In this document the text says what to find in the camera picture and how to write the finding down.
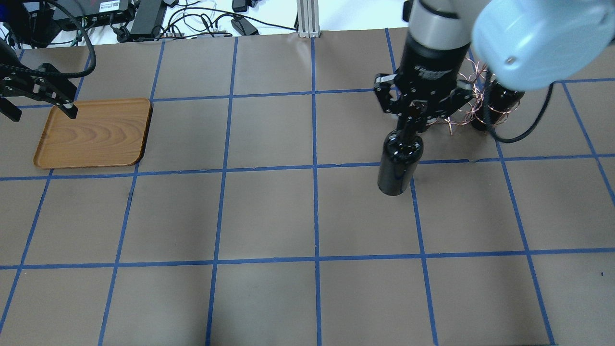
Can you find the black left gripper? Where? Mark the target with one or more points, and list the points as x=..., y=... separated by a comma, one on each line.
x=42, y=87

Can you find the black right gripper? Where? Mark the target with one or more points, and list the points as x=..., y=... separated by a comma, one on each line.
x=431, y=67

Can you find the dark wine bottle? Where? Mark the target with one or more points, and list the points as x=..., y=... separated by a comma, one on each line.
x=502, y=101
x=401, y=152

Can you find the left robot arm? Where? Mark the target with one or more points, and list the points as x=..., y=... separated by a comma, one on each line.
x=10, y=62

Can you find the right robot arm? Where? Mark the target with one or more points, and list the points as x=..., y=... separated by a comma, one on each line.
x=527, y=44

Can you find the wooden tray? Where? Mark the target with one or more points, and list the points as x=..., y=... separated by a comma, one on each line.
x=105, y=133

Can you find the copper wire bottle basket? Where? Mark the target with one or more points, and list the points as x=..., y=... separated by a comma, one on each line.
x=473, y=71

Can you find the aluminium frame post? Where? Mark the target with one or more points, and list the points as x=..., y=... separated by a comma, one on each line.
x=308, y=18

